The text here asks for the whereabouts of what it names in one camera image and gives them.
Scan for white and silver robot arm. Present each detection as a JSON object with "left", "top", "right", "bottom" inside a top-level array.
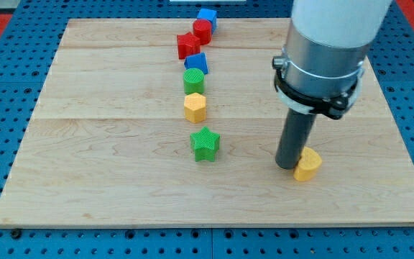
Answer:
[{"left": 285, "top": 0, "right": 392, "bottom": 99}]

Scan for green star block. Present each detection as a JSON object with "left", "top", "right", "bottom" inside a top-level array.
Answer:
[{"left": 190, "top": 127, "right": 221, "bottom": 162}]

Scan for red star block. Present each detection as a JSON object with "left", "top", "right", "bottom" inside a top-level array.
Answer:
[{"left": 176, "top": 32, "right": 201, "bottom": 60}]

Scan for yellow heart block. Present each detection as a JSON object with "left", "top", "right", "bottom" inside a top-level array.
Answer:
[{"left": 293, "top": 147, "right": 323, "bottom": 181}]

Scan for yellow hexagon block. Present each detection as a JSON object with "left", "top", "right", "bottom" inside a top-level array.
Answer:
[{"left": 184, "top": 93, "right": 206, "bottom": 123}]

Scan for green cylinder block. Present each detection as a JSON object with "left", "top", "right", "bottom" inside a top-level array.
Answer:
[{"left": 183, "top": 68, "right": 204, "bottom": 95}]

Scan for blue pentagon block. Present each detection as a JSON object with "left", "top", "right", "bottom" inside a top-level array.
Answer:
[{"left": 184, "top": 53, "right": 208, "bottom": 74}]

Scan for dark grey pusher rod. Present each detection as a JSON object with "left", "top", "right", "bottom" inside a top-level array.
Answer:
[{"left": 275, "top": 109, "right": 316, "bottom": 170}]

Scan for light wooden board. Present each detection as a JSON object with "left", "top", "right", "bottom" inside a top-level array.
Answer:
[{"left": 0, "top": 18, "right": 414, "bottom": 229}]

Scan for red cylinder block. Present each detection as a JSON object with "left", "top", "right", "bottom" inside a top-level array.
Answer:
[{"left": 192, "top": 19, "right": 212, "bottom": 45}]

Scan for blue cube block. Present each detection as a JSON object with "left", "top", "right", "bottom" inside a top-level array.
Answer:
[{"left": 196, "top": 8, "right": 217, "bottom": 33}]

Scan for black and white clamp ring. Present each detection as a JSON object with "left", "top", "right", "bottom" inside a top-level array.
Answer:
[{"left": 272, "top": 48, "right": 366, "bottom": 121}]

